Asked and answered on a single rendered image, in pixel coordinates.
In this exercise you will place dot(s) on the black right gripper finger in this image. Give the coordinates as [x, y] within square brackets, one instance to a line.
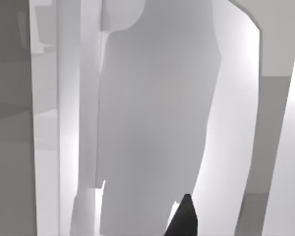
[184, 218]

